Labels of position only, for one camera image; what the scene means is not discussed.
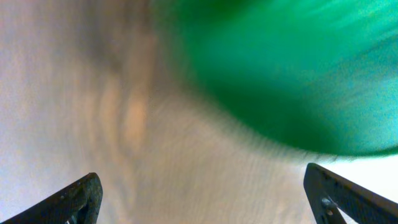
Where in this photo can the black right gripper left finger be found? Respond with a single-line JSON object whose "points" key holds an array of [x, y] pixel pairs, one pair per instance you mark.
{"points": [[77, 203]]}

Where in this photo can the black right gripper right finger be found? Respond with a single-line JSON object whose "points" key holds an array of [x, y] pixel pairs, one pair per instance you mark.
{"points": [[329, 194]]}

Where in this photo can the green lid small jar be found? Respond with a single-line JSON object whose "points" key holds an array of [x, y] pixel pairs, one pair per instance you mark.
{"points": [[318, 75]]}

